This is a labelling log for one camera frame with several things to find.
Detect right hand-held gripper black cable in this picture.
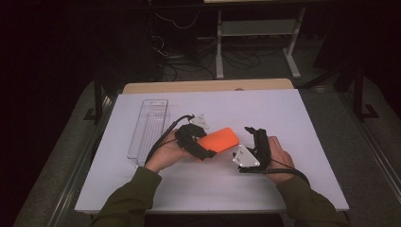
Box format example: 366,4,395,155
238,159,311,185

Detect white metal desk frame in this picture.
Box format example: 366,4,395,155
216,8,306,79

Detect white hanging cable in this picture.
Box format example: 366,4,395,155
154,10,201,31

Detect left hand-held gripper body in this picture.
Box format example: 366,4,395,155
174,113,211,152

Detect black metal stand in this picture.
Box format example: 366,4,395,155
83,75,112,126
353,62,381,122

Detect orange phone case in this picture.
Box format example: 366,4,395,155
197,127,240,155

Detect light wooden table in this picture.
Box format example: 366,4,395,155
122,78,295,95

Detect hand-held gripper black cable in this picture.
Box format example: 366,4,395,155
238,159,311,185
145,113,195,165

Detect clear plastic tray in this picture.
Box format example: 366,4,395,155
127,98,171,167

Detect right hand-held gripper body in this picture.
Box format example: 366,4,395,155
232,129,272,174

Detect black floor cables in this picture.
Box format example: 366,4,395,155
162,46,263,80

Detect person's left hand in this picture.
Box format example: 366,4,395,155
145,129,193,174

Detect person's right hand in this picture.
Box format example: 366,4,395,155
266,135,296,184

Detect left hand-held gripper black cable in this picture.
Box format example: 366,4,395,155
145,113,195,165

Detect metal floor rail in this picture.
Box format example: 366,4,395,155
343,94,401,198
46,94,118,227

